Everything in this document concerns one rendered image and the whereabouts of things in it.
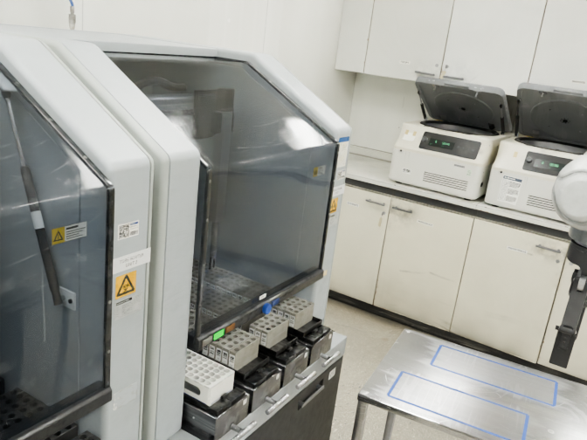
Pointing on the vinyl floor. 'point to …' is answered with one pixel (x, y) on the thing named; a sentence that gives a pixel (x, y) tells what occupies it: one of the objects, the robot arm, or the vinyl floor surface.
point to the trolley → (470, 394)
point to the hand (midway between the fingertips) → (564, 345)
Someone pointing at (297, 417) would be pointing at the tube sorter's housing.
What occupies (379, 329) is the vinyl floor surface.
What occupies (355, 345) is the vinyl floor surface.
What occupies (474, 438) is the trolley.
